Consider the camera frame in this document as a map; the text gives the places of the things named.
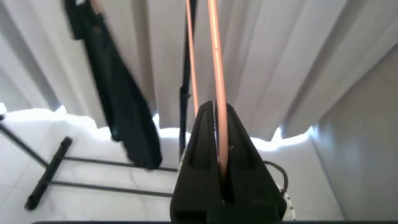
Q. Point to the black clothes rack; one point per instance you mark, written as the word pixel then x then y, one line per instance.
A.
pixel 46 174

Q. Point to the black garment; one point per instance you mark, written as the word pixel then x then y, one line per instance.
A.
pixel 124 109

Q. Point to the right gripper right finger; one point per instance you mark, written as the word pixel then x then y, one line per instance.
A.
pixel 252 193

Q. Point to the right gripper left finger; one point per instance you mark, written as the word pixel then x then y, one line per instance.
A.
pixel 196 186

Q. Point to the white laundry basket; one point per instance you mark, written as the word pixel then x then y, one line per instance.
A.
pixel 289 205

